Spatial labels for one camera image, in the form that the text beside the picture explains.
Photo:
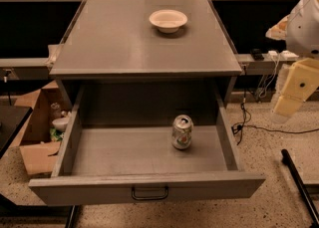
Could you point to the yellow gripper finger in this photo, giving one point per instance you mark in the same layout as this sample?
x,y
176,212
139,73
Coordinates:
x,y
295,84

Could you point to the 7up soda can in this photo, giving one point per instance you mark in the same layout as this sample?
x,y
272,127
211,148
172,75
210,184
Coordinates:
x,y
182,127

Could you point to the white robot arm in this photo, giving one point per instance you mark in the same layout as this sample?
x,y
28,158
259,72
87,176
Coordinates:
x,y
301,29

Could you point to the grey counter cabinet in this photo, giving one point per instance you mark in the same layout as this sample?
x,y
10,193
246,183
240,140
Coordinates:
x,y
115,39

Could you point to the open grey top drawer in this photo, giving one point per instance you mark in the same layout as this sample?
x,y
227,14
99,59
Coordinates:
x,y
119,137

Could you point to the white power strip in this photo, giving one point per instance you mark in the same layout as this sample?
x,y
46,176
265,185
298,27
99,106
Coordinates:
x,y
287,55

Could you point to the black power adapter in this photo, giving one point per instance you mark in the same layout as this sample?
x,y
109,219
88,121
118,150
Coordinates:
x,y
256,54

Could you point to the black pole at right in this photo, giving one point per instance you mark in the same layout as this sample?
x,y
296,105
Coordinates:
x,y
287,160

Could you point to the white paper bowl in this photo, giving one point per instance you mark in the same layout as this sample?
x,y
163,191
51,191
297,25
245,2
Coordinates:
x,y
168,21

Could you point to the white bowl in box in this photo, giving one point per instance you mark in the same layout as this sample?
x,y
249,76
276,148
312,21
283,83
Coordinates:
x,y
60,124

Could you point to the brown cardboard box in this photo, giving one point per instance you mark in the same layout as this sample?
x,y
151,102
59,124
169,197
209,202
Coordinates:
x,y
38,149

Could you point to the black table at left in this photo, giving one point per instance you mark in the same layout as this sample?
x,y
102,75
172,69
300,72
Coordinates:
x,y
12,118

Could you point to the black drawer handle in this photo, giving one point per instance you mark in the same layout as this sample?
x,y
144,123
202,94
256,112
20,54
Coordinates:
x,y
149,193

